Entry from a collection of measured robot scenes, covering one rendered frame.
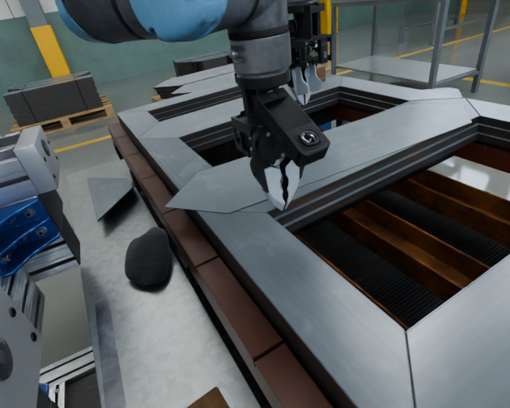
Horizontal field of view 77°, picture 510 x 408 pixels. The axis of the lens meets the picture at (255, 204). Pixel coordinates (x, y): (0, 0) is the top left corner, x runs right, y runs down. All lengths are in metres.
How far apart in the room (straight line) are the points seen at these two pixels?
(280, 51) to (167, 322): 0.49
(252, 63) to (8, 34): 7.25
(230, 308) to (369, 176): 0.36
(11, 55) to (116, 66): 1.71
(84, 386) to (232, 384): 0.79
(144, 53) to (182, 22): 7.31
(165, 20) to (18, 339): 0.30
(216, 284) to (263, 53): 0.31
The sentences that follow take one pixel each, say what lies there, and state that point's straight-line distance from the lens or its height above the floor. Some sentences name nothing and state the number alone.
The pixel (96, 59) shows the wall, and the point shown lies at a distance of 7.55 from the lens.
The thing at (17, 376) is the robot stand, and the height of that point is 0.94.
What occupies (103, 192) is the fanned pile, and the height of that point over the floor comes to 0.72.
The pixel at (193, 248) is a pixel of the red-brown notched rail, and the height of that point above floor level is 0.83.
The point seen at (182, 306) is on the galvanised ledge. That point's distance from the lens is 0.66.
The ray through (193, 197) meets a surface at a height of 0.87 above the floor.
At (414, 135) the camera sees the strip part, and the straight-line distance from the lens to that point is 0.77.
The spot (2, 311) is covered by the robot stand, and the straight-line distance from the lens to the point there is 0.35.
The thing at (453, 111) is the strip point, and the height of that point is 0.87.
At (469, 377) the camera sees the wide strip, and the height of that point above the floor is 0.87.
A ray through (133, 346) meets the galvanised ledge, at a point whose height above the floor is 0.68.
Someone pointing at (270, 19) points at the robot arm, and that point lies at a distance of 0.42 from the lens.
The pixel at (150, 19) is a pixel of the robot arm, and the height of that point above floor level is 1.15.
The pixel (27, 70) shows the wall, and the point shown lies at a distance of 7.62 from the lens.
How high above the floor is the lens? 1.16
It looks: 33 degrees down
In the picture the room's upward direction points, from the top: 9 degrees counter-clockwise
